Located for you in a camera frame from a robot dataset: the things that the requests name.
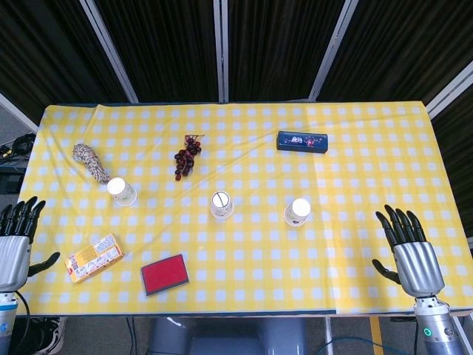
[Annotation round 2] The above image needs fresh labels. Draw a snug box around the white cup green leaf print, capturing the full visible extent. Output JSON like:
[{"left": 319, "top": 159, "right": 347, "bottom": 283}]
[{"left": 106, "top": 177, "right": 138, "bottom": 207}]

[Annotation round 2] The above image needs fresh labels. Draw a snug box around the white cup black-lined base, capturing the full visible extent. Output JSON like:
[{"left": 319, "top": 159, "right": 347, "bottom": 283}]
[{"left": 209, "top": 190, "right": 235, "bottom": 220}]

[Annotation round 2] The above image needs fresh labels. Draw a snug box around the white partition frame post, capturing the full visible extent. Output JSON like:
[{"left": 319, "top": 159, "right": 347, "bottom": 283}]
[
  {"left": 0, "top": 91, "right": 40, "bottom": 134},
  {"left": 307, "top": 0, "right": 358, "bottom": 101},
  {"left": 212, "top": 0, "right": 230, "bottom": 103},
  {"left": 424, "top": 70, "right": 473, "bottom": 119},
  {"left": 79, "top": 0, "right": 140, "bottom": 104}
]

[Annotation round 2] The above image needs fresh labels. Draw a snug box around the white cup blue flower print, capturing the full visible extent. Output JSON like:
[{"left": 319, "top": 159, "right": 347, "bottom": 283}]
[{"left": 283, "top": 197, "right": 311, "bottom": 227}]

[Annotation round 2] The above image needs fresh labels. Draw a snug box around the yellow cardboard box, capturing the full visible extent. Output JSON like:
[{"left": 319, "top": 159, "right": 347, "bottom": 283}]
[{"left": 64, "top": 233, "right": 125, "bottom": 285}]

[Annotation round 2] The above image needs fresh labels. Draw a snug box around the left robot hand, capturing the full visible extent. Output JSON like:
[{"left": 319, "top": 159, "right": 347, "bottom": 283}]
[{"left": 0, "top": 195, "right": 61, "bottom": 293}]

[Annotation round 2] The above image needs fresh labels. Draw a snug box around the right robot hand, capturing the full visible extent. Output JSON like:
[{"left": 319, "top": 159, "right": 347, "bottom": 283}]
[{"left": 372, "top": 204, "right": 446, "bottom": 298}]

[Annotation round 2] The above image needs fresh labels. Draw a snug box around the black ribbed partition panel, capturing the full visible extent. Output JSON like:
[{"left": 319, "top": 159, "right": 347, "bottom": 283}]
[
  {"left": 227, "top": 0, "right": 347, "bottom": 101},
  {"left": 94, "top": 0, "right": 222, "bottom": 104},
  {"left": 321, "top": 0, "right": 473, "bottom": 107},
  {"left": 430, "top": 99, "right": 473, "bottom": 237},
  {"left": 0, "top": 0, "right": 126, "bottom": 112}
]

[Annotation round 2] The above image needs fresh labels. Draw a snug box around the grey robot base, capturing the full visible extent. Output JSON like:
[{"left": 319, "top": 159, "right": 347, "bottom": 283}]
[{"left": 147, "top": 316, "right": 307, "bottom": 355}]

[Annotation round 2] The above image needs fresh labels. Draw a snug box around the white table leg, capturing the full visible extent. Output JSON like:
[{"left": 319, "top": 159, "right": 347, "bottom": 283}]
[{"left": 324, "top": 316, "right": 334, "bottom": 355}]

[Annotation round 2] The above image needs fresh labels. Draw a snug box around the dark blue printed box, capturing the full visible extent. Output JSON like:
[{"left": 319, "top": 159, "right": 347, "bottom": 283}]
[{"left": 276, "top": 130, "right": 329, "bottom": 154}]

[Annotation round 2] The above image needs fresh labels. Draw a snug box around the yellow white checkered tablecloth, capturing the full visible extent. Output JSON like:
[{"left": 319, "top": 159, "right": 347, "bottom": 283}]
[{"left": 16, "top": 102, "right": 473, "bottom": 317}]

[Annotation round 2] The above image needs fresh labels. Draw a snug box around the dark red grape bunch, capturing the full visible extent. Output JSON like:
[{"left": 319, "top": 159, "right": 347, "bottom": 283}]
[{"left": 174, "top": 133, "right": 206, "bottom": 182}]

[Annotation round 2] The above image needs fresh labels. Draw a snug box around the blue floor cable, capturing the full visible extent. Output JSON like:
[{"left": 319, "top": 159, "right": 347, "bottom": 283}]
[{"left": 324, "top": 334, "right": 418, "bottom": 355}]

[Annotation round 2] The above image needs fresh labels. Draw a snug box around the twisted beige rope bundle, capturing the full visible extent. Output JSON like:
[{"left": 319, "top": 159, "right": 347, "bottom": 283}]
[{"left": 72, "top": 143, "right": 112, "bottom": 185}]

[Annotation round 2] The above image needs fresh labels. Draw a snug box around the red ink pad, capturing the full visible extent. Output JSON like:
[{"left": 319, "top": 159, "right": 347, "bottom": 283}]
[{"left": 140, "top": 253, "right": 191, "bottom": 297}]

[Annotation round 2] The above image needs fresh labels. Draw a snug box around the black cable pile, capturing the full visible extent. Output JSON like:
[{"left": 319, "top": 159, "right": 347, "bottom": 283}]
[{"left": 0, "top": 132, "right": 37, "bottom": 162}]

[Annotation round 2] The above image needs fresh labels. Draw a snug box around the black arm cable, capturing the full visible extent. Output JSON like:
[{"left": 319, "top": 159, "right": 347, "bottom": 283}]
[{"left": 13, "top": 290, "right": 33, "bottom": 355}]

